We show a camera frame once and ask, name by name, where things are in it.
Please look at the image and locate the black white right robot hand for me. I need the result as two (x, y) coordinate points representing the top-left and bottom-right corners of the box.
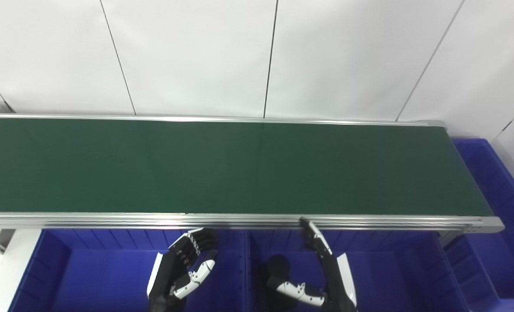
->
(265, 218), (358, 312)

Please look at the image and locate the black cylinder-on-block part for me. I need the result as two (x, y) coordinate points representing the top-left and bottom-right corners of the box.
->
(263, 255), (293, 312)

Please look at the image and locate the green conveyor belt aluminium frame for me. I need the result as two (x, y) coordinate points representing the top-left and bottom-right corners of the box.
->
(0, 114), (505, 234)

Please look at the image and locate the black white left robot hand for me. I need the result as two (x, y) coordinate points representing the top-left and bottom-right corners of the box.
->
(147, 228), (219, 312)

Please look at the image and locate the blue plastic bin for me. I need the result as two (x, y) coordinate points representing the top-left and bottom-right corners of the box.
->
(8, 229), (249, 312)
(245, 230), (472, 312)
(443, 138), (514, 312)

